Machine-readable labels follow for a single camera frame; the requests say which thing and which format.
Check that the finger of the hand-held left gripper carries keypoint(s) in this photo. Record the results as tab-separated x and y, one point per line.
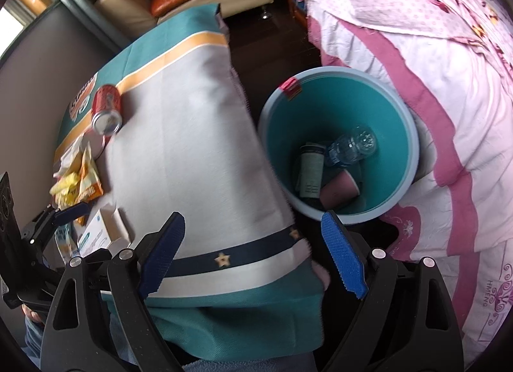
71	213
98	255

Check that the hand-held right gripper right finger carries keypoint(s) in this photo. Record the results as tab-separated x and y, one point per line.
344	259

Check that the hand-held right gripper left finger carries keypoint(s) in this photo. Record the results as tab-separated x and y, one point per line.
162	259

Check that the yellow wrapper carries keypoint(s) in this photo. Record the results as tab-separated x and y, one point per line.
64	189

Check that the white box with teal print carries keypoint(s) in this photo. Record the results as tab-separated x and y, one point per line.
100	229

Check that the small plastic bottle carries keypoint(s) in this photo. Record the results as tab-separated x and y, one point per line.
66	243

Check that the orange snack packet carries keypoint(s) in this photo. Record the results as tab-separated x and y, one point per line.
89	179

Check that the white paper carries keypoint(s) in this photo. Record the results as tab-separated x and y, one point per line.
70	155

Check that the red soda can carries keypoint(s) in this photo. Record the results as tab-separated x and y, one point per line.
106	105

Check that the teal plastic bin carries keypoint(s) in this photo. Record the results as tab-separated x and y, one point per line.
344	107

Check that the person's left forearm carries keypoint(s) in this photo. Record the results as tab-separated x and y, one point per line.
35	342

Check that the person's left hand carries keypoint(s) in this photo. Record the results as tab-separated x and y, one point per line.
34	314

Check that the pink paper cup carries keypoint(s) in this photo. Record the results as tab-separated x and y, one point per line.
336	191

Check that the clear plastic bottle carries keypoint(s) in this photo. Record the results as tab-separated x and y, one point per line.
348	149

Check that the teal grey striped tablecloth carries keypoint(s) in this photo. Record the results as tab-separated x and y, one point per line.
192	135

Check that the window with wooden frame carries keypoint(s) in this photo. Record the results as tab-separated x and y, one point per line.
16	23

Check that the wooden bed frame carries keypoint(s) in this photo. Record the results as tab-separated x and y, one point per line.
298	9

